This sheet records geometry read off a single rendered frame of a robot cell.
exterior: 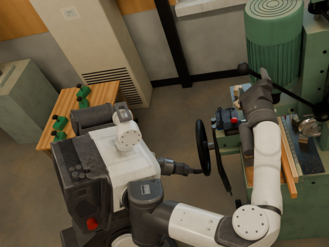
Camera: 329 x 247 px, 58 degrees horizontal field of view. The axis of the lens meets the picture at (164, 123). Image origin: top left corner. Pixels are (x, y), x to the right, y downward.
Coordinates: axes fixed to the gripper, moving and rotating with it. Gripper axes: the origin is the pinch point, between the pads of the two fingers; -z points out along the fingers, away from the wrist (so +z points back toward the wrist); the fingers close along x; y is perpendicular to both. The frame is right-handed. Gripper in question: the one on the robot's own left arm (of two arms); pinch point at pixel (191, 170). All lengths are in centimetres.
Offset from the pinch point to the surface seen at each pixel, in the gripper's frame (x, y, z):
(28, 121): -152, 4, 120
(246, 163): 27.5, 9.6, -14.9
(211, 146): 5.9, 14.0, -6.2
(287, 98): 36, 39, -24
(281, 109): 35, 34, -23
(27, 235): -111, -86, 95
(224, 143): 17.7, 16.7, -7.7
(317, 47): 62, 52, -15
